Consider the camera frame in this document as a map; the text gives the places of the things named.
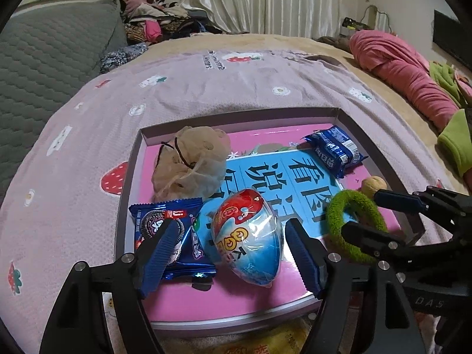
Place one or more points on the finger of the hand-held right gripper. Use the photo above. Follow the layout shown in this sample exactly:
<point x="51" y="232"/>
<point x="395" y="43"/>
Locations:
<point x="398" y="201"/>
<point x="368" y="238"/>

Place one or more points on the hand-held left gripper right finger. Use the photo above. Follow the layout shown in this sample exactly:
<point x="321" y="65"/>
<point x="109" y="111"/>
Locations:
<point x="302" y="254"/>

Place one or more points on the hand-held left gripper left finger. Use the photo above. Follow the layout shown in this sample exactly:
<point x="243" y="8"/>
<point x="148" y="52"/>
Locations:
<point x="155" y="261"/>

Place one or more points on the green fluffy hair scrunchie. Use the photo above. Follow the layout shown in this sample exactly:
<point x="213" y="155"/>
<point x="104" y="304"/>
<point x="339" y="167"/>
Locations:
<point x="335" y="210"/>

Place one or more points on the blue cookie packet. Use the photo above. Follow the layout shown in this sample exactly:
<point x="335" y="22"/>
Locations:
<point x="184" y="221"/>

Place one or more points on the blue and red toy egg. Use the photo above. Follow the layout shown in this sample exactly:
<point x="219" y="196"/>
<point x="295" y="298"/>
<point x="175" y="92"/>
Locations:
<point x="243" y="236"/>

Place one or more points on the pink shallow cardboard box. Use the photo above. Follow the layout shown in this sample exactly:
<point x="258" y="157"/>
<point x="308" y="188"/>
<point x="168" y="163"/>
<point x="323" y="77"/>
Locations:
<point x="221" y="295"/>

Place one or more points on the small blue snack packet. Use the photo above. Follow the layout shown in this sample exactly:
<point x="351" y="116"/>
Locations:
<point x="335" y="151"/>

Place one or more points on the green fleece cloth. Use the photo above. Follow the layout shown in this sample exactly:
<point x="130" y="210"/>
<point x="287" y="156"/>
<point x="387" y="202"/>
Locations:
<point x="455" y="140"/>

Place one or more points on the yellow snack packet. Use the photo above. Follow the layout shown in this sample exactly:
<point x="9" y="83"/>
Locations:
<point x="265" y="343"/>

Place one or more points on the beige mesh pouch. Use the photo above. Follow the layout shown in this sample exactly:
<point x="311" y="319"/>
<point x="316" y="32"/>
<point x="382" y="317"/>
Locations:
<point x="199" y="162"/>

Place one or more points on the pink rolled blanket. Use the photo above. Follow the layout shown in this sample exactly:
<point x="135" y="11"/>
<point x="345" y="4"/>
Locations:
<point x="398" y="66"/>

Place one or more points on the brown cloth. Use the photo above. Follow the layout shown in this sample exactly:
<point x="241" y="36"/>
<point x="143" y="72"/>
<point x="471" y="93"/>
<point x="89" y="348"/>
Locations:
<point x="333" y="46"/>

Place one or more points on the pink printed blanket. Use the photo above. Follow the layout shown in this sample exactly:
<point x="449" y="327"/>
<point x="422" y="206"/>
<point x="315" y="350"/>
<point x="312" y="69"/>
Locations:
<point x="184" y="92"/>

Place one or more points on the black television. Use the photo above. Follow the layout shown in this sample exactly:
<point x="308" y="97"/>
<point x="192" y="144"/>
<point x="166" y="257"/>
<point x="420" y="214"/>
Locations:
<point x="453" y="37"/>

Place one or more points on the dark floral cloth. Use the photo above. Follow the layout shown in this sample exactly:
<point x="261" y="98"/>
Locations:
<point x="121" y="57"/>

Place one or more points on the grey quilted sofa cover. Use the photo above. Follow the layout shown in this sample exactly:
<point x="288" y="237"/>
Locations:
<point x="48" y="62"/>

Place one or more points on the cream curtains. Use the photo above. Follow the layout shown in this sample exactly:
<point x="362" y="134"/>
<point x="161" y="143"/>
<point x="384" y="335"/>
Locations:
<point x="276" y="3"/>

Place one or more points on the pile of clothes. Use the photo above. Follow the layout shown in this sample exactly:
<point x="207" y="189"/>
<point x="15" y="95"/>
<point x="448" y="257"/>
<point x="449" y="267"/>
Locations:
<point x="158" y="18"/>

